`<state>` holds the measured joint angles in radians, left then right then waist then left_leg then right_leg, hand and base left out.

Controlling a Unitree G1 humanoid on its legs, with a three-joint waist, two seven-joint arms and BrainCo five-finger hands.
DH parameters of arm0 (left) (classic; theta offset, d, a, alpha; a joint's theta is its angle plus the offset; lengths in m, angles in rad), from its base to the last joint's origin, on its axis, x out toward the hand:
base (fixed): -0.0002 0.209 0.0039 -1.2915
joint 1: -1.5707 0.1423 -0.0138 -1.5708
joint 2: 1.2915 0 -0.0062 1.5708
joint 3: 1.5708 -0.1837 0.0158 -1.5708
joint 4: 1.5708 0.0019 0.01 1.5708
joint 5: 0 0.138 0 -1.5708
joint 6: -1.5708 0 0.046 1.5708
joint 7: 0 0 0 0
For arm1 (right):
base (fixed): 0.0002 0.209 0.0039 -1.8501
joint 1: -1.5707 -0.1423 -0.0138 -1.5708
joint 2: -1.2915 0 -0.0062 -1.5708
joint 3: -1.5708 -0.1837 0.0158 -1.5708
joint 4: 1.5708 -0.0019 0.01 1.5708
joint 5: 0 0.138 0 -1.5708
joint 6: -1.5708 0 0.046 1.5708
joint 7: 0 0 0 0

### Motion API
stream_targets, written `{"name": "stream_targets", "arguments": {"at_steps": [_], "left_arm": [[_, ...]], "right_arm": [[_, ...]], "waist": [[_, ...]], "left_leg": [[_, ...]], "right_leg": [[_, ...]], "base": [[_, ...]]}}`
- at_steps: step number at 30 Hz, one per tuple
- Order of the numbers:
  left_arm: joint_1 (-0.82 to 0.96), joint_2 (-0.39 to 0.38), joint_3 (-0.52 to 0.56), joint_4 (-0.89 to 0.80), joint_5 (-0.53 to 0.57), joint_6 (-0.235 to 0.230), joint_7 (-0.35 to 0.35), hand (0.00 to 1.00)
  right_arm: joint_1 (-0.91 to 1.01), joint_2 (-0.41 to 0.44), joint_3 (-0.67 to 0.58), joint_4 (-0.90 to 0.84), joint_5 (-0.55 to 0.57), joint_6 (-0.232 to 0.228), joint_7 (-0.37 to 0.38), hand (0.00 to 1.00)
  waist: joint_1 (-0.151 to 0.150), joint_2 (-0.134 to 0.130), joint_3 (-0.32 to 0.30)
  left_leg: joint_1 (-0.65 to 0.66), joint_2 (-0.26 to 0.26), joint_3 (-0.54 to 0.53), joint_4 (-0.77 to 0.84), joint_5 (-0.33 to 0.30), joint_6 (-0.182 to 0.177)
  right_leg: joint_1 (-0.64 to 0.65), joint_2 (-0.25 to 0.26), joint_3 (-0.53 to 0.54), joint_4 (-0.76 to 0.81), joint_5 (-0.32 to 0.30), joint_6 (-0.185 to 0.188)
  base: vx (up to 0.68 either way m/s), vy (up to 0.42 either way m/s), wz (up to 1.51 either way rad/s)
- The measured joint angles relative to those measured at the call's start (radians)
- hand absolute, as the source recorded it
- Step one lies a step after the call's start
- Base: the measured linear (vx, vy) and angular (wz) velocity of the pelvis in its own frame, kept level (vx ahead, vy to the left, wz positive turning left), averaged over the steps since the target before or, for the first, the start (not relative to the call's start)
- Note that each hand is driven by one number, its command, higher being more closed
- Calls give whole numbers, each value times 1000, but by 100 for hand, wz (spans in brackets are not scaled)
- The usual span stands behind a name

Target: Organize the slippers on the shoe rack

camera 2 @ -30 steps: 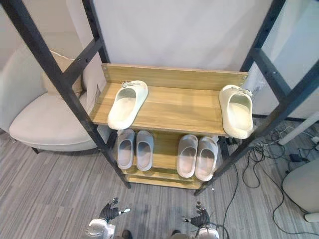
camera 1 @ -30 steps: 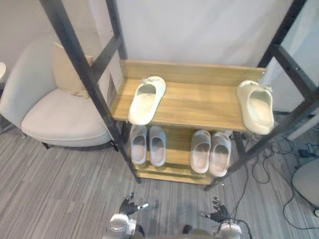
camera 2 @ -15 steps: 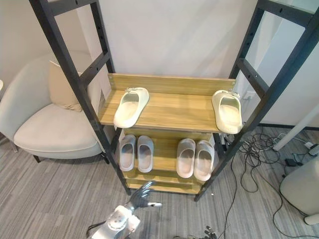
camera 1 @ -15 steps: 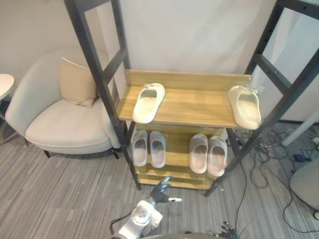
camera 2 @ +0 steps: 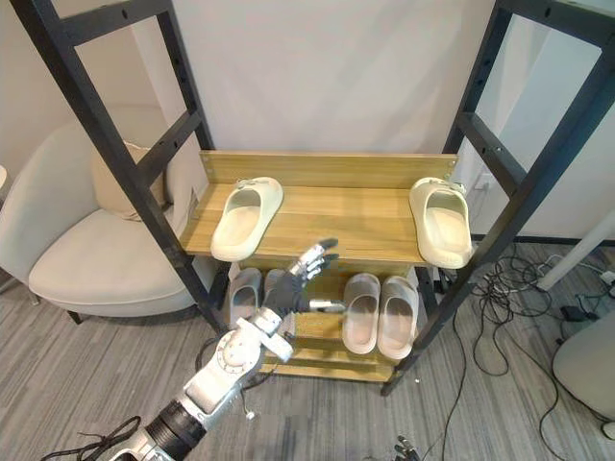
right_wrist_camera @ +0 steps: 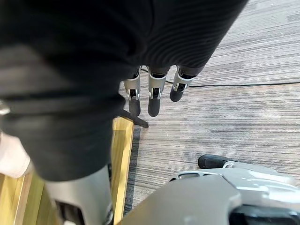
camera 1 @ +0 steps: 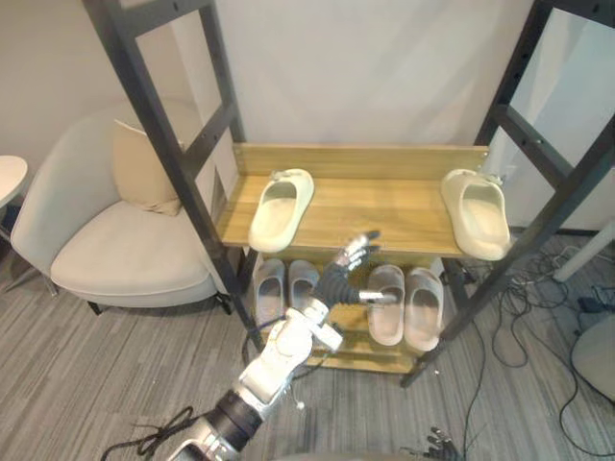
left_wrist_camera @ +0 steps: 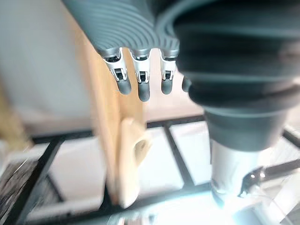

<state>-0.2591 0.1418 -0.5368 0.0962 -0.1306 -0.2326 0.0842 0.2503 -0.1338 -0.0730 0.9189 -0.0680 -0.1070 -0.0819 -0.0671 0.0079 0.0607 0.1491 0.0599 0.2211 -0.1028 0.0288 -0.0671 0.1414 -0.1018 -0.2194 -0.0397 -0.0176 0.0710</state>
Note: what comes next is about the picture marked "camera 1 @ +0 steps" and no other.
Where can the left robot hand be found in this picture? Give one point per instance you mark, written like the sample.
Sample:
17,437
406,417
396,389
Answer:
338,287

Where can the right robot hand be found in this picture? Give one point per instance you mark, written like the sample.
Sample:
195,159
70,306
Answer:
444,449

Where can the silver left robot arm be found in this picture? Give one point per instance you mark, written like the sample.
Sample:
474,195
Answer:
283,346

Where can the grey foam slipper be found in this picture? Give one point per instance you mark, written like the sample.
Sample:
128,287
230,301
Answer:
269,274
301,274

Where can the beige-grey foam slipper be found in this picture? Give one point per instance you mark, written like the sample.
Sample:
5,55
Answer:
424,332
385,327

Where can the wooden slatted shelf board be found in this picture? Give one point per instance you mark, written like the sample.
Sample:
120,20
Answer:
358,357

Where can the cream foam slipper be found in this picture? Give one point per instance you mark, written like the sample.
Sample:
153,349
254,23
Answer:
278,225
480,235

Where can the wooden shelf board with backboard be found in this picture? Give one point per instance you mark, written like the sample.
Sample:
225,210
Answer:
375,201

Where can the grey rounded seat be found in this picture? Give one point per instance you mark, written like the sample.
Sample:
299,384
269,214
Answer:
600,355

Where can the black power adapter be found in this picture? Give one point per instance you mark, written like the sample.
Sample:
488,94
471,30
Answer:
589,303

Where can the white upholstered armchair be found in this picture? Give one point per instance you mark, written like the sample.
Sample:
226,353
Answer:
130,259

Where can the beige cushion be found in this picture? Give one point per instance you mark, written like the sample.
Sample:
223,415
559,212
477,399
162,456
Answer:
139,177

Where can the white table leg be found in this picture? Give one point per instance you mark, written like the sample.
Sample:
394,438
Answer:
581,254

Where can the round white side table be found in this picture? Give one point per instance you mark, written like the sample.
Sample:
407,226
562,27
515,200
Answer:
10,175

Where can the black metal rack frame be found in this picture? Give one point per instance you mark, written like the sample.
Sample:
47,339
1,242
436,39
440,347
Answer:
158,120

